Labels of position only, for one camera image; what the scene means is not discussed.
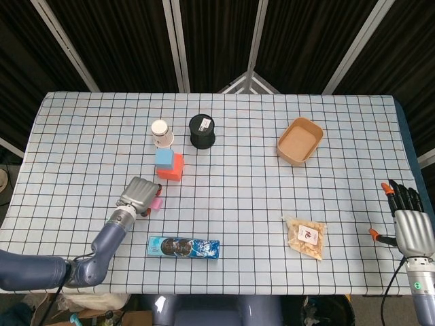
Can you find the dark folding partition screen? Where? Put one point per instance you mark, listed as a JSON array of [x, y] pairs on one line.
[[221, 34]]

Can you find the orange foam cube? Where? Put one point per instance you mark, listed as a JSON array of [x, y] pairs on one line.
[[168, 175]]

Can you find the white checkered tablecloth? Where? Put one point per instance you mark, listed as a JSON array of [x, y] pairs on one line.
[[238, 186]]

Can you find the black waste bin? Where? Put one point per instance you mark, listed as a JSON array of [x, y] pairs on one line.
[[336, 312]]

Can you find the brown cardboard box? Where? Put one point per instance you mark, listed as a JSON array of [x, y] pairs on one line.
[[136, 319]]

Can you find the clear plastic snack bag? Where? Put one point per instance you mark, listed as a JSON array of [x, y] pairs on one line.
[[306, 237]]

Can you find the right blue robot arm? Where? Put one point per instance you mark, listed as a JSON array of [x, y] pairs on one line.
[[423, 292]]

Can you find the blue-grey robot torso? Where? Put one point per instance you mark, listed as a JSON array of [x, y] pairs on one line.
[[204, 312]]

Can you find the left blue robot arm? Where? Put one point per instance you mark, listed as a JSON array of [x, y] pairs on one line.
[[102, 241]]

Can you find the light blue foam cube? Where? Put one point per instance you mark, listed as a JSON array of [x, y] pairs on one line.
[[164, 159]]

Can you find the white paper cup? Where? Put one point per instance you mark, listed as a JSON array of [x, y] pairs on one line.
[[161, 134]]

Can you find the black mesh pen holder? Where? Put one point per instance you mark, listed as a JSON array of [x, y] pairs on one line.
[[202, 136]]

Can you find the brown paper bowl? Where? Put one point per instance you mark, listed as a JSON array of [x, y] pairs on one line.
[[299, 142]]

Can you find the white plastic bag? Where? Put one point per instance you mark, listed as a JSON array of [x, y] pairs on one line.
[[95, 300]]

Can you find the pink foam cube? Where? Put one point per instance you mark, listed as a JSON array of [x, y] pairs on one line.
[[157, 204]]

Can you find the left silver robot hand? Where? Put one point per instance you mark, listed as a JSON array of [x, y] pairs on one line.
[[137, 195]]

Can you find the blue cookie box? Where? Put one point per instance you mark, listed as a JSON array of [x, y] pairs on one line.
[[204, 248]]

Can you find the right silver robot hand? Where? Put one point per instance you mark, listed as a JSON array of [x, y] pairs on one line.
[[413, 231]]

